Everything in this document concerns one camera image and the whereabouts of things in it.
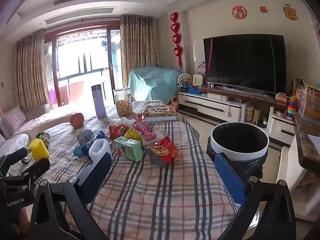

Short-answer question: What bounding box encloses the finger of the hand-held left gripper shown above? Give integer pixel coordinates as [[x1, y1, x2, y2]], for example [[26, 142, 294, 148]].
[[0, 147, 28, 177], [19, 157, 51, 181]]

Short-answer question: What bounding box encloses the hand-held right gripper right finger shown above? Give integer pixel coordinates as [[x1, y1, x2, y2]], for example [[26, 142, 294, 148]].
[[214, 152, 297, 240]]

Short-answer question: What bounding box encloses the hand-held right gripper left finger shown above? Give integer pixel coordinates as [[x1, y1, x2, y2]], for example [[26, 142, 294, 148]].
[[29, 152, 113, 240]]

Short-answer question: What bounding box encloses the white trash bin black liner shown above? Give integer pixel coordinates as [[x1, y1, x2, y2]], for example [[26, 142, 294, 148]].
[[206, 122, 270, 179]]

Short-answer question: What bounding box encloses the printed paper ball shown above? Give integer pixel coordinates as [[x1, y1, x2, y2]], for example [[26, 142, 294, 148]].
[[76, 129, 94, 145]]

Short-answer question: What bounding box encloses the orange snack wrapper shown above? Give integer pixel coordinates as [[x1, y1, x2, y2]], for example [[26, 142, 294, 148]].
[[109, 124, 130, 141]]

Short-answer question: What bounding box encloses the yellow snack packet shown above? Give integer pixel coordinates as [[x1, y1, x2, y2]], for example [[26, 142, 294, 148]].
[[124, 126, 143, 142]]

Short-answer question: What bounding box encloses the white foam fruit net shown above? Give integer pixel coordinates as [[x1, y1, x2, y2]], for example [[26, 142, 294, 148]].
[[89, 138, 112, 163]]

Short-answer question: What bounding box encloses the blue plastic packet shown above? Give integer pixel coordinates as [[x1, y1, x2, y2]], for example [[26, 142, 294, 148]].
[[73, 131, 108, 157]]

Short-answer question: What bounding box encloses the crumpled clear plastic wrapper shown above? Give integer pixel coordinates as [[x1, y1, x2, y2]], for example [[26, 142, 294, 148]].
[[36, 132, 51, 146]]

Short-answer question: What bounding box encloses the pink striped sofa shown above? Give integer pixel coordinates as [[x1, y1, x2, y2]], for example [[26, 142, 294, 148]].
[[0, 103, 73, 157]]

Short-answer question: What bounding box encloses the green drink carton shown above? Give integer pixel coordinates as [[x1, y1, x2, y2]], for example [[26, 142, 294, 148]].
[[114, 137, 144, 162]]

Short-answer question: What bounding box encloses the red apple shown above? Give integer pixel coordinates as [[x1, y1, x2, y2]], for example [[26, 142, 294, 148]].
[[69, 113, 85, 129]]

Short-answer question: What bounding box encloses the white crumpled plastic bag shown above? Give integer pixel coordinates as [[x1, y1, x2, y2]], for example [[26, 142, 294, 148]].
[[117, 117, 137, 128]]

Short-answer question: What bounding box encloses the pink toy package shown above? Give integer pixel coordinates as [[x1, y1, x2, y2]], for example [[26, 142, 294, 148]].
[[134, 120, 157, 141]]

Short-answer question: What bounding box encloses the plaid tablecloth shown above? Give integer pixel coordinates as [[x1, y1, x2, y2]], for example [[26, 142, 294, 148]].
[[7, 99, 240, 240]]

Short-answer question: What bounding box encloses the purple water bottle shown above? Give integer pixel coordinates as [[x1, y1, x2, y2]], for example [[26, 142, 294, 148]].
[[91, 84, 108, 119]]

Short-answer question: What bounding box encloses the red snack bag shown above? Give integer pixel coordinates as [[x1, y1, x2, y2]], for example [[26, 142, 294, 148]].
[[146, 136, 179, 166]]

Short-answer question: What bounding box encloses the wooden slatted toy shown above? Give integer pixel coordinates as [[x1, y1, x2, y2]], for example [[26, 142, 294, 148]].
[[253, 108, 262, 126]]

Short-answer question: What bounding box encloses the white foam block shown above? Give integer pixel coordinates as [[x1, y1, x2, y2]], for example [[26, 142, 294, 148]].
[[149, 129, 171, 145]]

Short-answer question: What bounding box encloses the white television cabinet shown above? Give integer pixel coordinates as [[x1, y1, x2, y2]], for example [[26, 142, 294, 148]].
[[177, 86, 298, 151]]

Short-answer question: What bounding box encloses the children's book box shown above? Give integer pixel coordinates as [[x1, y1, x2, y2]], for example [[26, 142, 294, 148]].
[[144, 104, 178, 123]]

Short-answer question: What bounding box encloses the brown marble side counter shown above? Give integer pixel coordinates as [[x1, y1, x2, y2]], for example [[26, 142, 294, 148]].
[[293, 112, 320, 173]]

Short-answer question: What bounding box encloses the beige patterned curtain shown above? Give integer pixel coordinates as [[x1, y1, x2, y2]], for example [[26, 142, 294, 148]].
[[120, 15, 158, 88], [14, 29, 52, 111]]

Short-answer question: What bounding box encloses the white paper sheet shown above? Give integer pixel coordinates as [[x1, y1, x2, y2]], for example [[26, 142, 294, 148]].
[[307, 134, 320, 153]]

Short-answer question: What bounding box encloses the blue toy tray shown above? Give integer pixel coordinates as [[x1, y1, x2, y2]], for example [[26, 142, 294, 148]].
[[187, 85, 203, 96]]

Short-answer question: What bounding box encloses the teal cloth covered furniture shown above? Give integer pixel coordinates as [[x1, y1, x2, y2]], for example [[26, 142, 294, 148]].
[[127, 66, 183, 104]]

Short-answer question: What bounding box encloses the green toy cash register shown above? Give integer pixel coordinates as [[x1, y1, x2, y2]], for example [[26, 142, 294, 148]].
[[192, 74, 206, 87]]

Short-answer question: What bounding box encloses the toy ferris wheel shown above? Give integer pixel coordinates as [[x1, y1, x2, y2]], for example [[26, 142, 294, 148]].
[[178, 73, 192, 92]]

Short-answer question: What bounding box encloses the sliding glass door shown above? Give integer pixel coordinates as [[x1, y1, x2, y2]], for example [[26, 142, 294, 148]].
[[45, 24, 122, 107]]

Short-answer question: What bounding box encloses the colourful picture box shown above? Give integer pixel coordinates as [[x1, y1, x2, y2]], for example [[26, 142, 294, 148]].
[[298, 84, 320, 121]]

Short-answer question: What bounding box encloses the black flat television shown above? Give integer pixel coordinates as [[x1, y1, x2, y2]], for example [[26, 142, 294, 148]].
[[203, 34, 287, 96]]

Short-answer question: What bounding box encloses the pink stick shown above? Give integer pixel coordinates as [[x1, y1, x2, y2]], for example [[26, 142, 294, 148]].
[[208, 37, 214, 87]]

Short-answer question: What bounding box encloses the red heart hanging decoration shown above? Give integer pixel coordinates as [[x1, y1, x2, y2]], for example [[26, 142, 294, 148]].
[[170, 11, 184, 69]]

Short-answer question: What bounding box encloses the ceiling air vent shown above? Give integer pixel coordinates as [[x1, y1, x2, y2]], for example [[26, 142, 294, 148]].
[[45, 7, 114, 26]]

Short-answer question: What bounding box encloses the rainbow stacking ring toy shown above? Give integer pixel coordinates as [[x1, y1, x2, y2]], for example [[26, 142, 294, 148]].
[[287, 95, 298, 119]]

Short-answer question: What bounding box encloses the round red wall decal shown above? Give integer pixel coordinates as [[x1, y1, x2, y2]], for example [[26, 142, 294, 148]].
[[232, 5, 248, 20]]

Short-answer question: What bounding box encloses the cartoon figure wall decal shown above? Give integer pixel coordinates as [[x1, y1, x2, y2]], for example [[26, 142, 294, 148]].
[[283, 4, 299, 21]]

